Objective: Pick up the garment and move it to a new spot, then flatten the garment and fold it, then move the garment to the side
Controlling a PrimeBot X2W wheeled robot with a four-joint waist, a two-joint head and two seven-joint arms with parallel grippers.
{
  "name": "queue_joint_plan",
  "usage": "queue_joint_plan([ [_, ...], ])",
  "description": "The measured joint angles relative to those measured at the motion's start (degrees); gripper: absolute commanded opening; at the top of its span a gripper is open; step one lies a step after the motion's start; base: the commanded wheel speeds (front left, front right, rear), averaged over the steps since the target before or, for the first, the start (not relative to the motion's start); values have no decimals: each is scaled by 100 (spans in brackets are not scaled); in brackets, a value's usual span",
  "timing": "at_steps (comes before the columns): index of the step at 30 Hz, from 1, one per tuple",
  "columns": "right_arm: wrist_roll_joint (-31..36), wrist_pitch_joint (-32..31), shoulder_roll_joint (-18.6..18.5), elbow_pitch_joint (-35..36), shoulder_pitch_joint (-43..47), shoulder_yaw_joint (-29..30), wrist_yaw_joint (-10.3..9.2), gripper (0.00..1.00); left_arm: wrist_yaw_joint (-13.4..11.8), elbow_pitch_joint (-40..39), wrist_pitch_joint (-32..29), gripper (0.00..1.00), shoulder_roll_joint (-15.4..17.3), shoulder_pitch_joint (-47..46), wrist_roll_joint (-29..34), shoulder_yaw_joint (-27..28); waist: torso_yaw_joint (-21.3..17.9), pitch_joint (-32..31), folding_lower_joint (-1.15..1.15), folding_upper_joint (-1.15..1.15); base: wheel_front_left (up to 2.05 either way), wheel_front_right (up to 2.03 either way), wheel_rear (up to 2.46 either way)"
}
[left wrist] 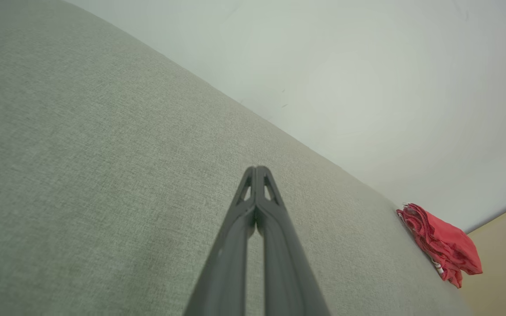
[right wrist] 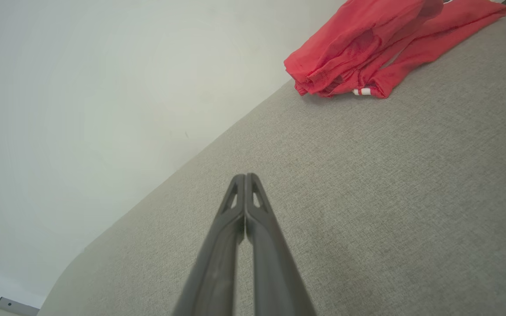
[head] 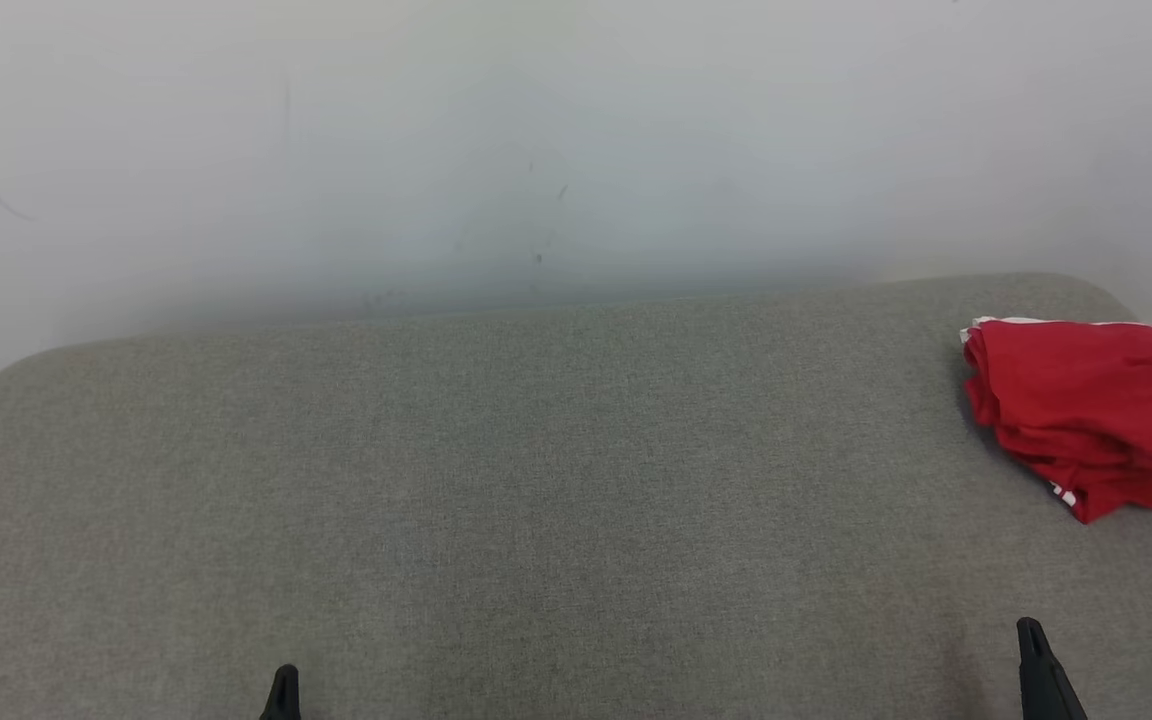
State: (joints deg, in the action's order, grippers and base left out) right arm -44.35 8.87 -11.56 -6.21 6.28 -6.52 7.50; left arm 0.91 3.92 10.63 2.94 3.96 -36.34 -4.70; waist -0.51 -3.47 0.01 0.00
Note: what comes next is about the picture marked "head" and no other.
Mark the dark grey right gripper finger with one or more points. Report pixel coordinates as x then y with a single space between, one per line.
1046 690

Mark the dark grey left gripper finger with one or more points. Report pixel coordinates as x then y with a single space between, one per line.
283 700

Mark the red shorts with white stripes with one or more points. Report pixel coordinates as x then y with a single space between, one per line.
1086 380

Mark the grey fabric sofa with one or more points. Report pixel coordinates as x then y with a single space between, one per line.
536 500

